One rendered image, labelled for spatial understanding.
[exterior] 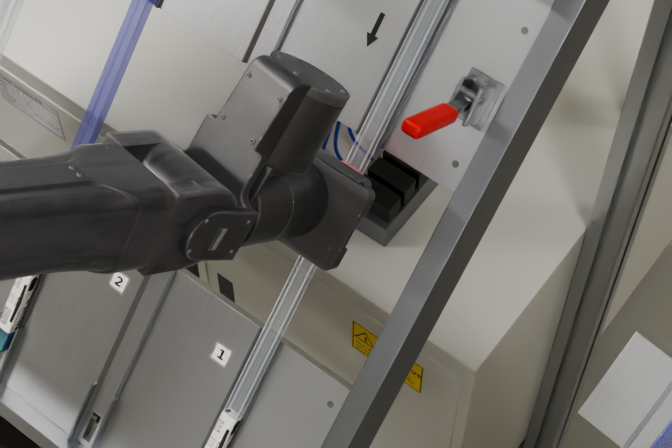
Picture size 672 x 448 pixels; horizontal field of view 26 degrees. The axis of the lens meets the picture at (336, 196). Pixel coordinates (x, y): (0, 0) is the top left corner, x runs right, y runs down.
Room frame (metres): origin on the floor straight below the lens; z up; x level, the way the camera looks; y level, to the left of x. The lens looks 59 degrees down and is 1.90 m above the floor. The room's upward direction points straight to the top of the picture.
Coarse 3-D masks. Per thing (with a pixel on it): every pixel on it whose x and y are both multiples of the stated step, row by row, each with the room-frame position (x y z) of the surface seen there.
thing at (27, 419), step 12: (0, 360) 0.56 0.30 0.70; (0, 384) 0.52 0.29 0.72; (0, 396) 0.51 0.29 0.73; (12, 396) 0.51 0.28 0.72; (0, 408) 0.50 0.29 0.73; (12, 408) 0.50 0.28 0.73; (24, 408) 0.50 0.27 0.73; (12, 420) 0.49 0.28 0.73; (24, 420) 0.48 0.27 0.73; (36, 420) 0.49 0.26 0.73; (48, 420) 0.49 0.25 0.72; (24, 432) 0.48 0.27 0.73; (36, 432) 0.47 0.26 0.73; (48, 432) 0.48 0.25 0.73; (60, 432) 0.48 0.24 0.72; (48, 444) 0.46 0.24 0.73; (60, 444) 0.46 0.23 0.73; (72, 444) 0.47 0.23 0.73
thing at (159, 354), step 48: (0, 144) 0.69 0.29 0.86; (0, 288) 0.59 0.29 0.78; (48, 288) 0.58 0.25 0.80; (96, 288) 0.57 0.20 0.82; (144, 288) 0.56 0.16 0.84; (192, 288) 0.55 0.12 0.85; (48, 336) 0.55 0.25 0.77; (96, 336) 0.54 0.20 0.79; (144, 336) 0.53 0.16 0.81; (192, 336) 0.52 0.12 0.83; (240, 336) 0.51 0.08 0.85; (48, 384) 0.52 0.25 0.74; (96, 384) 0.50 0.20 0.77; (144, 384) 0.50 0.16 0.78; (192, 384) 0.49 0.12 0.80; (288, 384) 0.47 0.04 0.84; (336, 384) 0.46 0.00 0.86; (96, 432) 0.47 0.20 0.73; (144, 432) 0.47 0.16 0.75; (192, 432) 0.46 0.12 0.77; (240, 432) 0.45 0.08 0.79; (288, 432) 0.44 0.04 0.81
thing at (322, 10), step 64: (192, 0) 0.72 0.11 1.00; (256, 0) 0.71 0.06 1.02; (320, 0) 0.69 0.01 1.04; (384, 0) 0.68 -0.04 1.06; (512, 0) 0.65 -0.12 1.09; (320, 64) 0.66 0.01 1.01; (384, 64) 0.64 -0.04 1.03; (448, 64) 0.63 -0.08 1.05; (512, 64) 0.62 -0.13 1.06; (448, 128) 0.59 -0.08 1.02
